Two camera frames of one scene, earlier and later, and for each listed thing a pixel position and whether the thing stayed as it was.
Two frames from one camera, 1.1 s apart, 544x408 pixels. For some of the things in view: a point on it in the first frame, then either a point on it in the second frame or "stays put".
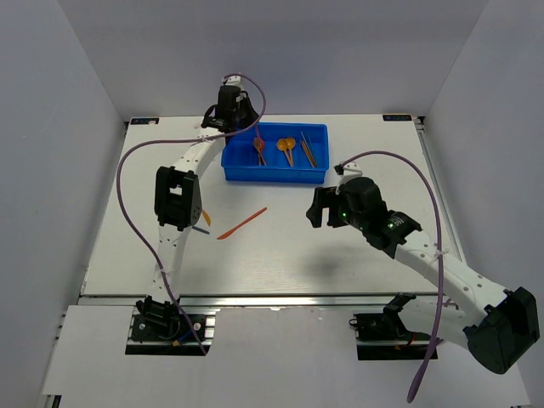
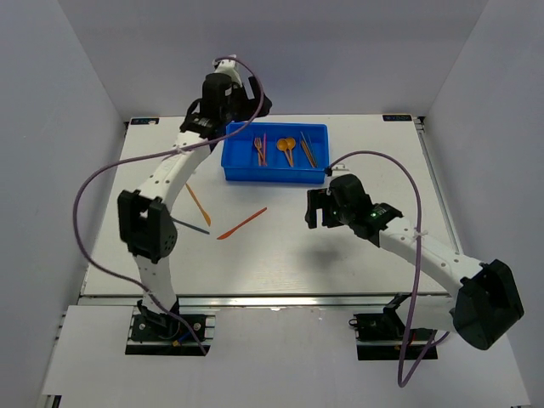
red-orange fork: [258, 142] -> [264, 150]
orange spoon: [282, 145] stays put
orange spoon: [291, 143] stays put
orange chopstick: [308, 154] stays put
